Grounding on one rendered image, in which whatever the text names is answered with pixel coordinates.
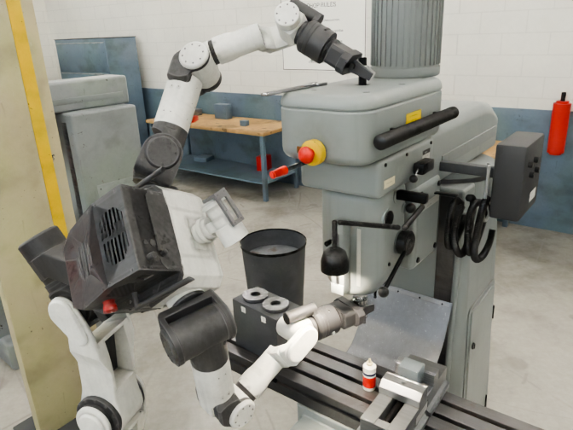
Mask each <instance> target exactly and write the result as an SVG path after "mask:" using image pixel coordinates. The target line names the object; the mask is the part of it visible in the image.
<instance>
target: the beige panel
mask: <svg viewBox="0 0 573 430"><path fill-rule="evenodd" d="M75 223H76V219H75V215H74V210H73V206H72V198H71V194H70V189H69V185H68V181H67V173H66V167H65V163H64V159H63V154H62V150H61V142H60V138H59V133H58V129H57V124H56V120H55V112H54V107H53V102H52V98H51V94H50V89H49V81H48V77H47V73H46V68H45V64H44V59H43V51H42V46H41V42H40V37H39V33H38V25H37V21H36V16H35V12H34V8H33V3H32V0H0V296H1V300H2V303H3V309H4V312H5V316H6V319H7V322H8V326H9V332H10V334H11V338H12V341H13V345H14V350H15V354H16V357H17V360H18V364H19V367H20V372H21V376H22V380H23V382H24V386H25V389H26V395H27V398H28V402H29V405H30V408H31V412H32V416H31V417H29V418H27V419H26V420H24V421H23V422H21V423H19V424H18V425H16V426H14V427H13V429H14V430H80V429H79V427H78V424H77V420H76V414H77V407H78V404H79V403H80V401H81V397H82V383H81V378H80V373H79V369H78V361H77V360H76V358H75V357H74V356H73V355H72V354H71V353H70V348H69V342H68V337H67V336H66V335H65V334H64V333H63V332H62V331H61V329H60V328H59V327H58V326H57V325H56V324H55V323H54V322H53V321H52V320H51V318H50V316H49V311H48V307H49V303H50V301H51V300H50V298H49V293H48V291H47V290H46V289H45V285H44V284H43V282H41V281H40V279H39V278H38V276H37V275H36V273H35V272H34V271H33V269H32V267H31V266H30V265H29V264H28V263H27V262H26V260H25V258H24V257H23V256H22V254H21V253H20V251H19V250H18V247H19V245H21V244H22V243H23V242H25V241H27V240H28V239H30V238H32V237H33V236H35V235H36V234H38V233H40V232H41V231H43V230H46V229H47V228H49V227H51V226H54V225H56V226H58V227H59V229H60V230H61V232H62V233H63V235H64V236H65V237H66V238H67V235H68V233H69V232H70V229H71V228H72V227H73V226H74V224H75Z"/></svg>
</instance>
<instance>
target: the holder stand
mask: <svg viewBox="0 0 573 430"><path fill-rule="evenodd" d="M298 307H300V305H297V304H295V303H293V302H291V301H289V300H287V299H285V298H282V297H280V296H277V295H275V294H273V293H270V292H268V291H267V290H265V289H263V288H259V287H254V288H251V289H248V290H246V291H245V292H244V293H242V294H240V295H239V296H237V297H235V298H233V310H234V320H235V323H236V327H237V334H236V336H235V338H236V343H237V344H238V345H240V346H243V347H244V348H246V349H247V350H248V351H250V352H253V353H254V354H256V355H258V356H261V355H262V354H263V353H264V352H265V351H266V350H267V348H268V347H269V346H274V347H276V346H281V345H284V344H286V343H287V342H288V340H286V339H285V338H283V337H282V336H280V335H278V333H277V331H276V324H277V322H278V321H279V319H280V318H281V317H282V316H283V313H284V312H287V311H290V310H293V309H295V308H298Z"/></svg>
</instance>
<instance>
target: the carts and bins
mask: <svg viewBox="0 0 573 430"><path fill-rule="evenodd" d="M306 243H307V239H306V237H305V235H303V234H302V233H300V232H298V231H296V230H289V229H265V230H257V231H254V232H252V233H250V234H247V235H246V236H245V237H244V238H242V239H241V240H240V244H241V246H240V248H241V250H242V256H243V262H244V268H245V273H246V285H247V290H248V289H251V288H254V287H259V288H263V289H265V290H267V291H268V292H270V293H273V294H275V295H277V296H280V297H282V298H285V299H287V300H289V301H291V302H293V303H295V304H297V305H300V306H302V305H304V264H305V246H306Z"/></svg>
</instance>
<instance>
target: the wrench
mask: <svg viewBox="0 0 573 430"><path fill-rule="evenodd" d="M323 85H327V82H323V83H319V84H318V83H317V82H312V83H308V84H304V85H299V86H294V87H290V88H285V89H281V90H273V91H268V92H264V93H261V96H273V95H278V94H281V93H286V92H290V91H295V90H302V89H307V88H310V87H315V86H323Z"/></svg>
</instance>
